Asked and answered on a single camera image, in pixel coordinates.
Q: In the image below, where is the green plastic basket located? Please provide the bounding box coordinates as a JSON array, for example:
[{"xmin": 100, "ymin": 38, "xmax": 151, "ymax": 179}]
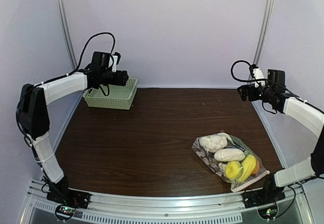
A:
[{"xmin": 83, "ymin": 78, "xmax": 138, "ymax": 110}]

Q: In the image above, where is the clear zip top bag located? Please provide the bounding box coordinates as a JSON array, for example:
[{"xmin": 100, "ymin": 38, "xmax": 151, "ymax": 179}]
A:
[{"xmin": 192, "ymin": 132, "xmax": 270, "ymax": 193}]

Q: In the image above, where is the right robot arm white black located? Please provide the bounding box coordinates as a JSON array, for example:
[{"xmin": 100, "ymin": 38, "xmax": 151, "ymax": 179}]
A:
[{"xmin": 237, "ymin": 65, "xmax": 323, "ymax": 199}]

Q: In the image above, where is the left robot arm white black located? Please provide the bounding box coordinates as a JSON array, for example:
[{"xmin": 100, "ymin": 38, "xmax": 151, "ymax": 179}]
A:
[{"xmin": 16, "ymin": 52, "xmax": 129, "ymax": 184}]

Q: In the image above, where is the yellow fake banana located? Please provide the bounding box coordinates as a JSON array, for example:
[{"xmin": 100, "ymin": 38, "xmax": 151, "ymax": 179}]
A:
[{"xmin": 237, "ymin": 155, "xmax": 256, "ymax": 182}]

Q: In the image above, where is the white fake potato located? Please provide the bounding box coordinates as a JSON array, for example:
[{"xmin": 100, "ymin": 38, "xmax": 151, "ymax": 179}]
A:
[{"xmin": 214, "ymin": 148, "xmax": 245, "ymax": 162}]

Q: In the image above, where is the orange fake fruit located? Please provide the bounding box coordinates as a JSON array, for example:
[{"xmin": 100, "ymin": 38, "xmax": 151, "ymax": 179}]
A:
[{"xmin": 252, "ymin": 160, "xmax": 260, "ymax": 175}]

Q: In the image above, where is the white fake cauliflower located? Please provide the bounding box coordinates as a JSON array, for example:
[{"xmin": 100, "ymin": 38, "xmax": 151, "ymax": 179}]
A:
[{"xmin": 199, "ymin": 135, "xmax": 227, "ymax": 153}]

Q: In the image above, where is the yellow fake pepper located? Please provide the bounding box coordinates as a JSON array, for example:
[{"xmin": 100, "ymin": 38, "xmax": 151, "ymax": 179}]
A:
[{"xmin": 225, "ymin": 161, "xmax": 241, "ymax": 180}]

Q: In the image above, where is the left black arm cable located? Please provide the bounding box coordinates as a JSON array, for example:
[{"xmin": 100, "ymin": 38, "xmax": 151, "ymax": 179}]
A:
[{"xmin": 74, "ymin": 32, "xmax": 116, "ymax": 72}]

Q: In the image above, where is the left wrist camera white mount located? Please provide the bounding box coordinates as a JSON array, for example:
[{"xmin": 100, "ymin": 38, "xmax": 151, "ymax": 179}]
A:
[{"xmin": 111, "ymin": 52, "xmax": 121, "ymax": 72}]

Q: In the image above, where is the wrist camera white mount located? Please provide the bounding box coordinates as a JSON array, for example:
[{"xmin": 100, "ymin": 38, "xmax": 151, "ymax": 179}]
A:
[
  {"xmin": 250, "ymin": 64, "xmax": 266, "ymax": 88},
  {"xmin": 111, "ymin": 52, "xmax": 121, "ymax": 72}
]

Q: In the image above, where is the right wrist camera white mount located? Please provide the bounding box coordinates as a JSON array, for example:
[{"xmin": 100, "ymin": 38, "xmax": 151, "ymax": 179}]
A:
[{"xmin": 250, "ymin": 64, "xmax": 266, "ymax": 88}]

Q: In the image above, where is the right black camera cable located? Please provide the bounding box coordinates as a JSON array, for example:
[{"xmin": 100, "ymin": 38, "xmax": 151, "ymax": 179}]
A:
[{"xmin": 230, "ymin": 60, "xmax": 256, "ymax": 83}]

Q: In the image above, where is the left aluminium frame post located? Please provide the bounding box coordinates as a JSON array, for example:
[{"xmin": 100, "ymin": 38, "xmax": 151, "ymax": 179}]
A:
[{"xmin": 56, "ymin": 0, "xmax": 77, "ymax": 69}]

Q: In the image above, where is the aluminium frame post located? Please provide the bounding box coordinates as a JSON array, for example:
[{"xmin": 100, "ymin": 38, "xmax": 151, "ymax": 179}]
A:
[
  {"xmin": 253, "ymin": 0, "xmax": 275, "ymax": 66},
  {"xmin": 56, "ymin": 0, "xmax": 77, "ymax": 69}
]

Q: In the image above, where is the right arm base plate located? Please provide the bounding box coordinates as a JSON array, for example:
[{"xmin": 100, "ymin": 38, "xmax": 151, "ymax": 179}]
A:
[{"xmin": 242, "ymin": 188, "xmax": 286, "ymax": 208}]

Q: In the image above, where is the right aluminium frame post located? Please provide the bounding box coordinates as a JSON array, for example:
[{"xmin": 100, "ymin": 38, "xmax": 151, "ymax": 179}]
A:
[{"xmin": 253, "ymin": 0, "xmax": 275, "ymax": 66}]

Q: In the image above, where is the aluminium front rail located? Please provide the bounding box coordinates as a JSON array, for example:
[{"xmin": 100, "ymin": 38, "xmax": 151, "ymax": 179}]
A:
[{"xmin": 25, "ymin": 179, "xmax": 312, "ymax": 223}]

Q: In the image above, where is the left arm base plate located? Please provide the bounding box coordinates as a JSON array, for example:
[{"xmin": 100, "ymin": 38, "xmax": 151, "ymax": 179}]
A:
[{"xmin": 47, "ymin": 190, "xmax": 91, "ymax": 209}]

